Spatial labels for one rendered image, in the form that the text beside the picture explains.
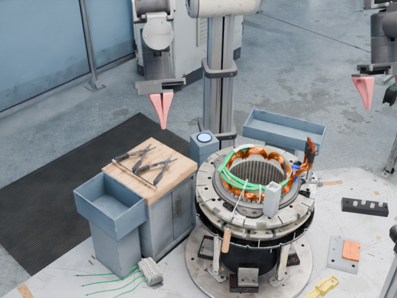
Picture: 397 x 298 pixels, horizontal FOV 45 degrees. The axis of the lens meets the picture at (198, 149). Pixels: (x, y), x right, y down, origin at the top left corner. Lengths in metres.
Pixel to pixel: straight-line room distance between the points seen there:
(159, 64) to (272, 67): 3.16
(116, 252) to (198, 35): 2.48
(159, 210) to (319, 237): 0.54
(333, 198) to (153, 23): 1.06
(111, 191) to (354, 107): 2.59
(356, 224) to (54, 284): 0.97
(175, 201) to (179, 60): 2.27
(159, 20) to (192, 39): 2.73
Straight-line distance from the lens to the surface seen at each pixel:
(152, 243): 1.43
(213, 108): 1.68
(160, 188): 1.32
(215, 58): 1.60
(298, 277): 1.49
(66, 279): 1.53
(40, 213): 2.84
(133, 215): 1.30
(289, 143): 1.54
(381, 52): 1.13
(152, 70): 0.97
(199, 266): 1.48
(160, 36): 0.90
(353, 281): 1.54
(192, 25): 3.59
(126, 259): 1.44
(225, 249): 1.24
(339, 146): 3.31
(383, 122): 3.64
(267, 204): 1.19
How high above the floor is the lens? 1.97
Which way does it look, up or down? 39 degrees down
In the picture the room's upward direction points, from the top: straight up
